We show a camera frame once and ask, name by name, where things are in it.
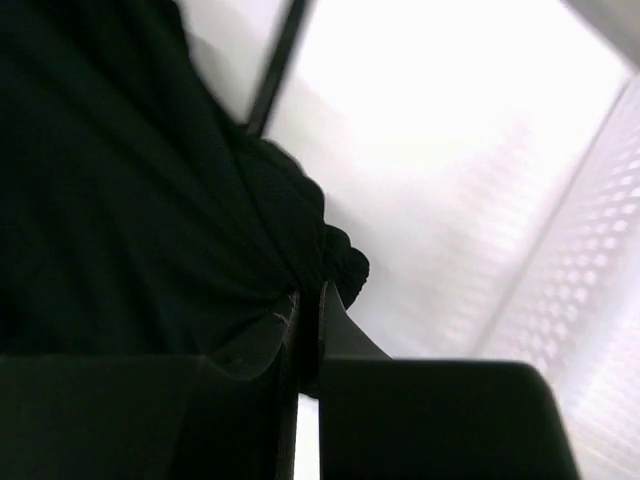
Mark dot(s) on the white perforated plastic basket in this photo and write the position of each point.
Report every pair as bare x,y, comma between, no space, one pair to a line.
529,255

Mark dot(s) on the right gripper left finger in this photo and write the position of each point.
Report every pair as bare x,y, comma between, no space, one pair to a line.
230,415

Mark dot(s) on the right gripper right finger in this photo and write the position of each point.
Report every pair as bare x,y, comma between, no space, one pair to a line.
384,418

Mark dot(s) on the black shorts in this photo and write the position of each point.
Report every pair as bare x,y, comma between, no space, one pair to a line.
136,215

